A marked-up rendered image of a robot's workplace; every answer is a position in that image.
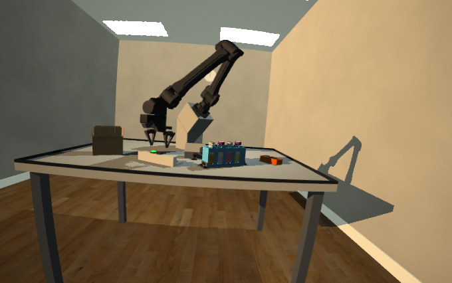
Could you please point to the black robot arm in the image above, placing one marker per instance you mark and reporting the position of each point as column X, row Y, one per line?
column 226, row 53

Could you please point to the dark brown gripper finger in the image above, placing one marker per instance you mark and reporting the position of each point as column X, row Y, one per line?
column 148, row 136
column 167, row 142

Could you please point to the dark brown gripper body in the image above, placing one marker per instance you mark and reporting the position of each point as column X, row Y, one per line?
column 161, row 129

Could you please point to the black table edge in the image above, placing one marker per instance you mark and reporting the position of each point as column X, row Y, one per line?
column 24, row 160

